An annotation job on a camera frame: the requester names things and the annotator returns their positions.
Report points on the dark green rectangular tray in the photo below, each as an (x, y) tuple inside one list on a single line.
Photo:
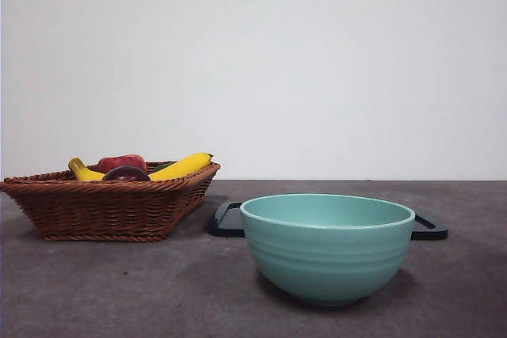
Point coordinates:
[(431, 232)]

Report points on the yellow banana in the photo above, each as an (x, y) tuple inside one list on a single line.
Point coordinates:
[(182, 165)]

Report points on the brown wicker basket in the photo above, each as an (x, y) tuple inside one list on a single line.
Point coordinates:
[(99, 207)]

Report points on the red apple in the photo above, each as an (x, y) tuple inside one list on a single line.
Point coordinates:
[(120, 160)]

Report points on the dark purple plum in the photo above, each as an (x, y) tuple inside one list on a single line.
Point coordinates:
[(126, 173)]

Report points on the teal ribbed bowl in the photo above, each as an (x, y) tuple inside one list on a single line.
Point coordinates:
[(328, 263)]

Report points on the green vegetable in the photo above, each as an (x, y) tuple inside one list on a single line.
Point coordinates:
[(160, 165)]

